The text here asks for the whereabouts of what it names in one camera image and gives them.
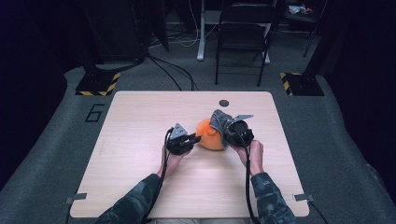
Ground right hand-held gripper cable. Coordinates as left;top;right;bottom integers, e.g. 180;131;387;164
236;130;261;224

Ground striped black stand base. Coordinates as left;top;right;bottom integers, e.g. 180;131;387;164
75;71;121;97
279;72;325;97

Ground white floor cable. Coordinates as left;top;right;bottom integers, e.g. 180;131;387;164
174;0;219;49

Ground white desk leg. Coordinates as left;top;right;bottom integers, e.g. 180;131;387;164
196;0;207;62

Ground left hand-held gripper cable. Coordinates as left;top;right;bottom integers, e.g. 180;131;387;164
141;127;175;224

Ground thin black table cable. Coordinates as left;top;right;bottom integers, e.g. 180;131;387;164
307;200;330;224

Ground person's right hand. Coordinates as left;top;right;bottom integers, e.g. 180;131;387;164
233;139;265;177

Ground black floor cables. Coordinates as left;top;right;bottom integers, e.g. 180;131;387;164
146;52;200;91

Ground white and orange clutter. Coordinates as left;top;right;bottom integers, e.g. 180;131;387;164
288;4;314;16

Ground dark cabinet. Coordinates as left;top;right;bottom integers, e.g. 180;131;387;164
82;0;148;63

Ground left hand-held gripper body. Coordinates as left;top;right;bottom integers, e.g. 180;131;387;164
165;122;191;156

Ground orange plush toy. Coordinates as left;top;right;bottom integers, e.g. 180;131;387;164
195;117;227;151

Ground hand-held gripper cable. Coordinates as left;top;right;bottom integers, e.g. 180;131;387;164
236;130;261;224
141;127;175;224

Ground grey tape tab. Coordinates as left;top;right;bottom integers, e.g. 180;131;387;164
64;192;88;205
292;193;316;203

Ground person's left hand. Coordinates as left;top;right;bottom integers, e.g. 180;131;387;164
157;146;191;180

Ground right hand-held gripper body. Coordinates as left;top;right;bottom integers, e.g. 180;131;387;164
224;114;255;148

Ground black folding chair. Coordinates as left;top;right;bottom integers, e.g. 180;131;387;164
214;2;281;88

